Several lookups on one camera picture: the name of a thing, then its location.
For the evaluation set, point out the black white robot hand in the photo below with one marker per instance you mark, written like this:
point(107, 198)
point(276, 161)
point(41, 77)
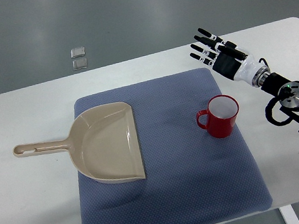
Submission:
point(229, 60)

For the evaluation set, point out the red cup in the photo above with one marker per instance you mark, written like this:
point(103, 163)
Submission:
point(219, 118)

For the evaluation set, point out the beige plastic dustpan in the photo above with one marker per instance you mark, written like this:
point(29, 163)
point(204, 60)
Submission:
point(103, 145)

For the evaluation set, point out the lower silver floor plate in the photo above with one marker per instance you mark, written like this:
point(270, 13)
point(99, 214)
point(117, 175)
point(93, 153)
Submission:
point(80, 63)

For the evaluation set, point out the silver floor plate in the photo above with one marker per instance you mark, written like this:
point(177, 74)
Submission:
point(80, 63)
point(77, 52)

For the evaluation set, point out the upper silver floor plate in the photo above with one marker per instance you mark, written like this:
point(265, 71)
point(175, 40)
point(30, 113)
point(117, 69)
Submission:
point(77, 52)

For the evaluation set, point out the white table leg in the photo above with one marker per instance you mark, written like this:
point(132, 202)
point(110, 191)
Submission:
point(289, 214)

